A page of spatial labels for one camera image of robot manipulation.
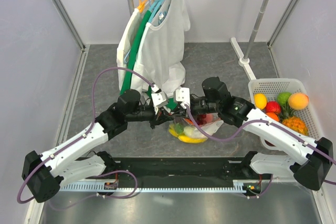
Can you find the pink peach with leaf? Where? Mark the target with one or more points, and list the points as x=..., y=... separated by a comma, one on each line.
x=209, y=118

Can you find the orange fruit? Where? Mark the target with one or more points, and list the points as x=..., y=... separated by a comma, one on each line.
x=273, y=116

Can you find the purple grapes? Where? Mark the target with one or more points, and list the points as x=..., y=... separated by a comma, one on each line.
x=201, y=119

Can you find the white radish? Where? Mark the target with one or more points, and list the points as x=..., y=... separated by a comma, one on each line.
x=191, y=131

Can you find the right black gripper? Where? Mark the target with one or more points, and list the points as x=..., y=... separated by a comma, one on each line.
x=192, y=113

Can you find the white plastic basket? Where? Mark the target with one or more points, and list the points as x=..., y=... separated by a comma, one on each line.
x=272, y=87

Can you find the grey cable duct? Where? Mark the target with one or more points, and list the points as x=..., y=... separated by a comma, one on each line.
x=95, y=186

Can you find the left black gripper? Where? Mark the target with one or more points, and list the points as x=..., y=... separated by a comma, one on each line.
x=162, y=117

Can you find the green cabbage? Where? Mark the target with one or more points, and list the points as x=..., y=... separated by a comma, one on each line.
x=179, y=128

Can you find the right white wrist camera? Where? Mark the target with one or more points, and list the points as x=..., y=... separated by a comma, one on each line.
x=182, y=97

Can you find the back white t-shirt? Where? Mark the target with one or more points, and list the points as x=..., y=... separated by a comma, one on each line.
x=133, y=33

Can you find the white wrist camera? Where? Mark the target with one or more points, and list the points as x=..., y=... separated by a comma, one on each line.
x=182, y=97
x=159, y=97

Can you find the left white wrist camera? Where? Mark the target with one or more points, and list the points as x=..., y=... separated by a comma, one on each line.
x=159, y=97

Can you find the white t-shirt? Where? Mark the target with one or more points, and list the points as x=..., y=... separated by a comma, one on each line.
x=162, y=47
x=133, y=33

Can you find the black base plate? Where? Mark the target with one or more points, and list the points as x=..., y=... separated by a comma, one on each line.
x=182, y=171

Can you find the small pineapple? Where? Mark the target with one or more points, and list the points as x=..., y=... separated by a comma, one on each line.
x=290, y=120

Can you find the green t-shirt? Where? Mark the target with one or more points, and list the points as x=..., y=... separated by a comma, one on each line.
x=125, y=77

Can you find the yellow banana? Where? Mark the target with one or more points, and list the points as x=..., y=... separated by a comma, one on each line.
x=184, y=138

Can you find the yellow lemon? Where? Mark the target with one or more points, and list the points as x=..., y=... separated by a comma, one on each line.
x=260, y=100

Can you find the front white t-shirt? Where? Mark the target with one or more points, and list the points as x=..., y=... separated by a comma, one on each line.
x=162, y=47

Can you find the teal hanger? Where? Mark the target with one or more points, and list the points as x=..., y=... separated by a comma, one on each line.
x=156, y=9

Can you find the green lime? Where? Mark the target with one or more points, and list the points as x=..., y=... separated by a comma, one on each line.
x=283, y=98

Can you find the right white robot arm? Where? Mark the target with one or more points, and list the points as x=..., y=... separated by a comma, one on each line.
x=306, y=160

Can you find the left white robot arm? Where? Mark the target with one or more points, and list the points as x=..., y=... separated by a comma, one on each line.
x=44, y=174

